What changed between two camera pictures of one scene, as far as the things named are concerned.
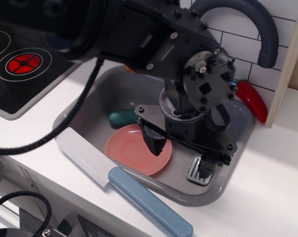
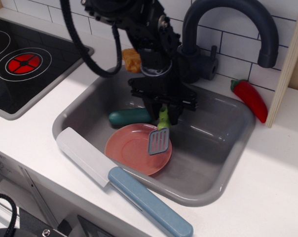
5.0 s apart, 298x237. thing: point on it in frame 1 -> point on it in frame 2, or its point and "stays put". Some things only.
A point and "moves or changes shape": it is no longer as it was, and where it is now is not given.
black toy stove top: (27, 67) stays put
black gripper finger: (156, 143) -> (154, 107)
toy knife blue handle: (102, 172) stays put
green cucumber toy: (123, 117) stays put
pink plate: (127, 147) stays put
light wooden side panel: (293, 75) stays put
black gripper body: (198, 130) -> (161, 83)
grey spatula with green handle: (193, 173) moves or changes shape
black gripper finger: (206, 167) -> (175, 111)
